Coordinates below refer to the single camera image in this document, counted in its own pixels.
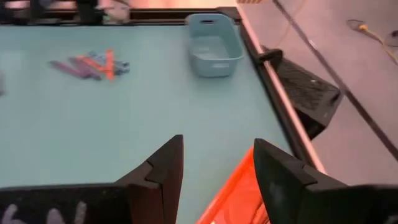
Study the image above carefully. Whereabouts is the teal plastic bin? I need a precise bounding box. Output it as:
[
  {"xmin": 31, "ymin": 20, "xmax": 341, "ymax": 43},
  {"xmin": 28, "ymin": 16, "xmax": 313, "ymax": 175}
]
[{"xmin": 185, "ymin": 12, "xmax": 244, "ymax": 78}]

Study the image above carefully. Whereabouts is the black clamp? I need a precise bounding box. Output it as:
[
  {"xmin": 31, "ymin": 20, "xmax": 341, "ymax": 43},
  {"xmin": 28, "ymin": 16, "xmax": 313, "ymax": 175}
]
[{"xmin": 257, "ymin": 49, "xmax": 284, "ymax": 65}]

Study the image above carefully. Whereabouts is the orange crayon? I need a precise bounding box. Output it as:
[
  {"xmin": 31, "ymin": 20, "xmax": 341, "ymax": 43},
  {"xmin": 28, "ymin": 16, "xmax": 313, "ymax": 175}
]
[
  {"xmin": 104, "ymin": 48, "xmax": 116, "ymax": 81},
  {"xmin": 75, "ymin": 54, "xmax": 108, "ymax": 74}
]

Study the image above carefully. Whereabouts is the black perforated metal case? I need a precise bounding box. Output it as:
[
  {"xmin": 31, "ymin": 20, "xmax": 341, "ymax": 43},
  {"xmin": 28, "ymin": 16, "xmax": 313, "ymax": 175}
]
[{"xmin": 261, "ymin": 46, "xmax": 343, "ymax": 141}]

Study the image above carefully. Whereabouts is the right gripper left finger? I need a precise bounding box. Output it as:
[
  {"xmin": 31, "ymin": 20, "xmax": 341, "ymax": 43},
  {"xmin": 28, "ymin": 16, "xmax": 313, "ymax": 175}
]
[{"xmin": 115, "ymin": 134, "xmax": 185, "ymax": 224}]

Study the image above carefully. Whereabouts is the black floor tape strip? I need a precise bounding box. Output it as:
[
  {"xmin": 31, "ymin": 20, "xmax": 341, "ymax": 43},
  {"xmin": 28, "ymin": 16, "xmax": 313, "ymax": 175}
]
[{"xmin": 272, "ymin": 0, "xmax": 398, "ymax": 161}]

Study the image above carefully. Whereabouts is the yellow cable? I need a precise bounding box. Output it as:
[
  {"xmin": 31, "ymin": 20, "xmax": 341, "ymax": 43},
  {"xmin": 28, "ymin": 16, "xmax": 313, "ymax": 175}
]
[{"xmin": 346, "ymin": 19, "xmax": 398, "ymax": 65}]

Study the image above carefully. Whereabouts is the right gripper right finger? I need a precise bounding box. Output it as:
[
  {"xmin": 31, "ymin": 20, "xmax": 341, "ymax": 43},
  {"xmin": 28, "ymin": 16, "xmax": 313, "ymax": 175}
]
[{"xmin": 253, "ymin": 139, "xmax": 348, "ymax": 224}]

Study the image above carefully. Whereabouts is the orange plastic basket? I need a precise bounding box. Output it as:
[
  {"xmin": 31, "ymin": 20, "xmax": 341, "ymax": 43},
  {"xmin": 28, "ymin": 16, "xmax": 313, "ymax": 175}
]
[{"xmin": 195, "ymin": 145, "xmax": 271, "ymax": 224}]

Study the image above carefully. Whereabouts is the purple crayon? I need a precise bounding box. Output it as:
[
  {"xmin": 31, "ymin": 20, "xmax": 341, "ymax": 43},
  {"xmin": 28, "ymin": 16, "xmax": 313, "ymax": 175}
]
[
  {"xmin": 49, "ymin": 60, "xmax": 86, "ymax": 79},
  {"xmin": 68, "ymin": 57, "xmax": 103, "ymax": 81}
]

